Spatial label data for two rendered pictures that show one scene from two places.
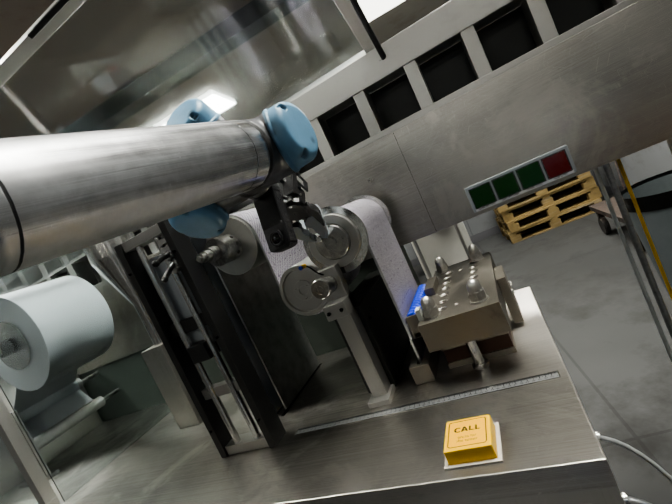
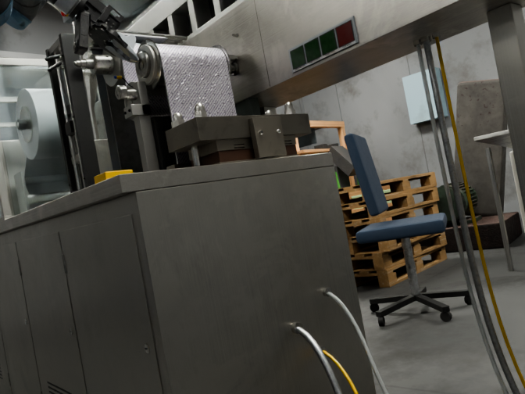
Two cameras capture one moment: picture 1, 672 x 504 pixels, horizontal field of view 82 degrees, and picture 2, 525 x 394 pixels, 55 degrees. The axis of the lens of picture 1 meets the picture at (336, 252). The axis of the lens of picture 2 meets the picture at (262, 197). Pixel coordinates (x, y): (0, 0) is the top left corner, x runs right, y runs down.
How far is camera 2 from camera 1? 1.12 m
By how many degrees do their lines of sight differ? 28
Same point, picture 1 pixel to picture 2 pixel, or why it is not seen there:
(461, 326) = (181, 134)
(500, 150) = (313, 16)
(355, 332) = (140, 131)
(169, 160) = not seen: outside the picture
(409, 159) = (260, 19)
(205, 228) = (13, 22)
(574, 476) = (112, 185)
